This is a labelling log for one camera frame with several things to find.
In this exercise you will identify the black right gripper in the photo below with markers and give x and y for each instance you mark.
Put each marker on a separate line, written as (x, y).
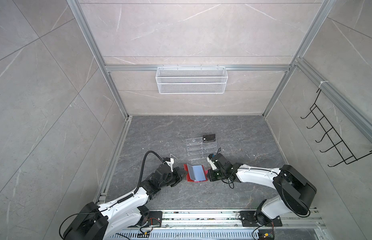
(211, 178)

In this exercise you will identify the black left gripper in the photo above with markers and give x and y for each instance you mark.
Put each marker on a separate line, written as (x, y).
(177, 171)

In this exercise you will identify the red leather card holder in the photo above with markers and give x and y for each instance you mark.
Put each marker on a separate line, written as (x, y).
(196, 173)

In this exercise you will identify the clear acrylic organizer tray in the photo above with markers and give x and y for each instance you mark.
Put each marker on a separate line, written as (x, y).
(201, 148)

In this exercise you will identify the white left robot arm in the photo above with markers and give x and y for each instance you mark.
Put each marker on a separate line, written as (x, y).
(96, 222)

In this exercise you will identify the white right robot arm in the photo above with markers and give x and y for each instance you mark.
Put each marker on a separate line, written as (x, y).
(295, 192)

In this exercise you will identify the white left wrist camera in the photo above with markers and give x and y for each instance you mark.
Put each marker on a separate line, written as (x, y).
(169, 162)

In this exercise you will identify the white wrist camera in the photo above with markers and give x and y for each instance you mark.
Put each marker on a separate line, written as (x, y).
(169, 162)
(211, 162)

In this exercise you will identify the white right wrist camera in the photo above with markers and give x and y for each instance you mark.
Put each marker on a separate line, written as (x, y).
(211, 162)

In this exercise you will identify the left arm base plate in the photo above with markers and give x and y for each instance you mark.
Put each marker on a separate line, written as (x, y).
(151, 218)

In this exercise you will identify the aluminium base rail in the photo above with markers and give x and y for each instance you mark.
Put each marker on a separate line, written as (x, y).
(223, 224)

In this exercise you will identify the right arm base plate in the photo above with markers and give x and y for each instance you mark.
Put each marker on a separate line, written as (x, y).
(252, 219)

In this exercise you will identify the white wire mesh basket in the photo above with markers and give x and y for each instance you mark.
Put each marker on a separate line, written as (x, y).
(191, 80)

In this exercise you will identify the black wire hook rack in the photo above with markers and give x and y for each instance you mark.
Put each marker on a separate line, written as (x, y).
(331, 134)

